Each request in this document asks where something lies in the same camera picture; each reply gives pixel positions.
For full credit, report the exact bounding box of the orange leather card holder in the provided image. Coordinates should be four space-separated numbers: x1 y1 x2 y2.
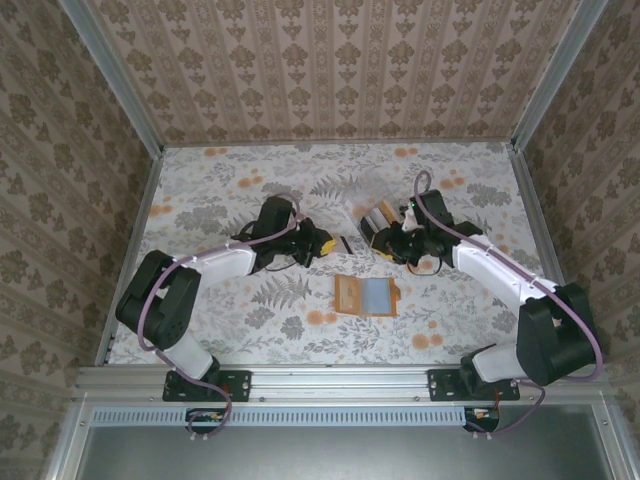
333 273 404 319

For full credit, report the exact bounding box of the clear acrylic card stand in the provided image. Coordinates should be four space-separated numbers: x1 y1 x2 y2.
343 171 402 251

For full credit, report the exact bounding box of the black numbered card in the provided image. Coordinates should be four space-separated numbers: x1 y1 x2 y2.
358 212 384 247

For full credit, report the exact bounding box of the orange card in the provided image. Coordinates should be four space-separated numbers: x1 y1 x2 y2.
378 198 401 225

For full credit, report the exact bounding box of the floral patterned table sheet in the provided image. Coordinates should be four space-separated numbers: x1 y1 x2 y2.
107 141 569 367

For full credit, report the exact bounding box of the black controller board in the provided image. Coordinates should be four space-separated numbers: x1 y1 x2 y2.
184 407 234 436
462 405 501 434

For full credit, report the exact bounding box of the grey metal panel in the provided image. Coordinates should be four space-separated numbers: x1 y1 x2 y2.
74 403 619 480

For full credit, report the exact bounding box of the thin black cable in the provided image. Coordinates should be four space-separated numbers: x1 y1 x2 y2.
405 252 444 277
262 257 304 274

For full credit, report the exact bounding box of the aluminium frame bar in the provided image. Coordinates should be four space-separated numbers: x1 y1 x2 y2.
159 138 516 150
507 142 591 366
589 392 634 480
94 147 166 366
39 394 94 480

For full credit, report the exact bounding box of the aluminium frame rail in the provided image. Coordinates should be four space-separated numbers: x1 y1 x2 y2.
74 363 614 404

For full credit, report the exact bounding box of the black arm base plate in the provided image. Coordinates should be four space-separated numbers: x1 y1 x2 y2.
162 369 253 403
427 368 521 403

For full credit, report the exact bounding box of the white slotted cable duct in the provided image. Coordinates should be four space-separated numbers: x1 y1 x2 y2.
92 405 469 428

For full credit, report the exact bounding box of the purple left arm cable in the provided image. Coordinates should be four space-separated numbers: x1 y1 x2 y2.
137 191 306 444

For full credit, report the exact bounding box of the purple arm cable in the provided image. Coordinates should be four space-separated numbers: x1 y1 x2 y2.
137 191 306 444
413 169 606 441

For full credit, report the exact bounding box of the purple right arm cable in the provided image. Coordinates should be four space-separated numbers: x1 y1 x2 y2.
413 169 606 441

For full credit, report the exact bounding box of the aluminium frame post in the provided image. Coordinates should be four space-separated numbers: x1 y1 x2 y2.
57 0 166 156
509 0 609 151

